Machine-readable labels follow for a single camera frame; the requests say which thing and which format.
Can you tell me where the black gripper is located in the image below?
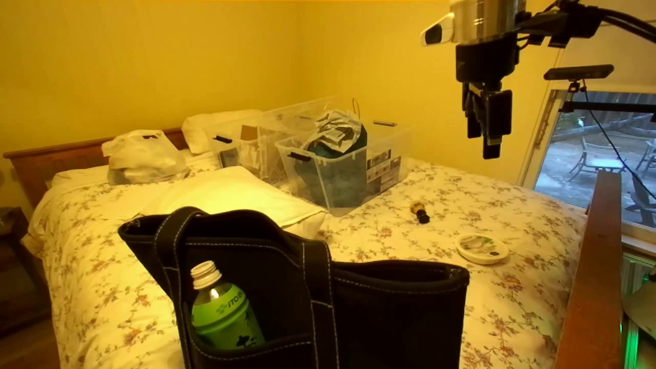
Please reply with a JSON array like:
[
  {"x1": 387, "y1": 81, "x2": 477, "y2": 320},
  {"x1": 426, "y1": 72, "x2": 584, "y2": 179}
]
[{"x1": 454, "y1": 36, "x2": 521, "y2": 161}]

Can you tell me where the black tote bag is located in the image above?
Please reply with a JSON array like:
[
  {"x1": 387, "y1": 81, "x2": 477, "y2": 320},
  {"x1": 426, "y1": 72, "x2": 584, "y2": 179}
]
[{"x1": 117, "y1": 204, "x2": 472, "y2": 369}]

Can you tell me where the white plastic bag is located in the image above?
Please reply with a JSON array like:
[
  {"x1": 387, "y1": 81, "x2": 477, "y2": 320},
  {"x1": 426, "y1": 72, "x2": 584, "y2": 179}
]
[{"x1": 101, "y1": 127, "x2": 191, "y2": 187}]

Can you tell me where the shaving brush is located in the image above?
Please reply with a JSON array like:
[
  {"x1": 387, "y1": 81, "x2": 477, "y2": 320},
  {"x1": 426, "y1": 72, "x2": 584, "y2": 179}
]
[{"x1": 407, "y1": 198, "x2": 432, "y2": 226}]

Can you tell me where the window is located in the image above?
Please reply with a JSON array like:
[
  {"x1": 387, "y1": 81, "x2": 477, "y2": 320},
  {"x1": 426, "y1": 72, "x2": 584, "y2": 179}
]
[{"x1": 521, "y1": 84, "x2": 656, "y2": 241}]

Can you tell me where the round white container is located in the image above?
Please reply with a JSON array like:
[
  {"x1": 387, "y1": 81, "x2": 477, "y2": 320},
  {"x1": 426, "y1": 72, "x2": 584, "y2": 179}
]
[{"x1": 454, "y1": 231, "x2": 513, "y2": 266}]

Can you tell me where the black white patterned packet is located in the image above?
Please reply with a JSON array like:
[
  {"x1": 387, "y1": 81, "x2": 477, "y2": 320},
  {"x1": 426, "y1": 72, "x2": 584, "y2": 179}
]
[{"x1": 309, "y1": 109, "x2": 368, "y2": 155}]

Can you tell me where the teal cloth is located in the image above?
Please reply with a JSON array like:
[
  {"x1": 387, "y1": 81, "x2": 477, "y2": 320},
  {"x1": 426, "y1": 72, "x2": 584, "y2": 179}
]
[{"x1": 299, "y1": 131, "x2": 368, "y2": 208}]

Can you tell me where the floral bedspread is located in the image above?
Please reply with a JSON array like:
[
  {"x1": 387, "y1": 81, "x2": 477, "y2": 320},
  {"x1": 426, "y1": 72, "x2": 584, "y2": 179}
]
[{"x1": 22, "y1": 159, "x2": 590, "y2": 369}]

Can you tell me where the clear bin with teal cloth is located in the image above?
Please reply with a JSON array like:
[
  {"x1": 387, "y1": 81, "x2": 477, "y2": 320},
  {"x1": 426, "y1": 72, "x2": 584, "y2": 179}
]
[{"x1": 274, "y1": 100, "x2": 411, "y2": 215}]

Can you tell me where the wooden footboard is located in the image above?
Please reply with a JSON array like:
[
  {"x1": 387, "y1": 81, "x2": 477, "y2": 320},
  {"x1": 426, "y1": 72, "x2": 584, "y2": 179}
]
[{"x1": 554, "y1": 168, "x2": 625, "y2": 369}]

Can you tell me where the green lit robot table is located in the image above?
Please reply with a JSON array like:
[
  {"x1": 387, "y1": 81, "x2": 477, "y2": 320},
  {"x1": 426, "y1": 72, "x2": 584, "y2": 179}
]
[{"x1": 619, "y1": 251, "x2": 656, "y2": 369}]

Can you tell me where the cream pillow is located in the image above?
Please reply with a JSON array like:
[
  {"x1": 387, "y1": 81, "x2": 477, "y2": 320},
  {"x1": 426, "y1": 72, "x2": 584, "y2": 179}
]
[{"x1": 146, "y1": 163, "x2": 328, "y2": 238}]

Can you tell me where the white pillow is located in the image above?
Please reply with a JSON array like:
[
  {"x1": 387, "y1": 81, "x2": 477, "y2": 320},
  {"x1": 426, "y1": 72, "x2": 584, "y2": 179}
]
[{"x1": 180, "y1": 109, "x2": 264, "y2": 155}]

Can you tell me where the green plastic bottle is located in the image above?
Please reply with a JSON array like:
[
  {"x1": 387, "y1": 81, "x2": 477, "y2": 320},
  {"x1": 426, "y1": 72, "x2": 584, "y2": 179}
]
[{"x1": 188, "y1": 258, "x2": 267, "y2": 353}]

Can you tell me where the wooden headboard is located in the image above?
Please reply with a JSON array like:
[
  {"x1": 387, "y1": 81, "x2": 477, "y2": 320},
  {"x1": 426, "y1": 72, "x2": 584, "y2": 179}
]
[{"x1": 1, "y1": 127, "x2": 191, "y2": 207}]

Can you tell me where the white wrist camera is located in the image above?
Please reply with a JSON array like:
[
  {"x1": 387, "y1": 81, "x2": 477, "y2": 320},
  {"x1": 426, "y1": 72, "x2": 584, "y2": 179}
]
[{"x1": 421, "y1": 10, "x2": 458, "y2": 47}]

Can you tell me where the black stereo camera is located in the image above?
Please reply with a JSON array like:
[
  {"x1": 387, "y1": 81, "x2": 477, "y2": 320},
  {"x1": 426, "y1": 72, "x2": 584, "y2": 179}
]
[{"x1": 543, "y1": 63, "x2": 614, "y2": 81}]

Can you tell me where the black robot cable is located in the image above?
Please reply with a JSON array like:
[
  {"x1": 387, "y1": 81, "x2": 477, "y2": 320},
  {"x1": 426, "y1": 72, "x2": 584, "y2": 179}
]
[{"x1": 515, "y1": 0, "x2": 656, "y2": 47}]

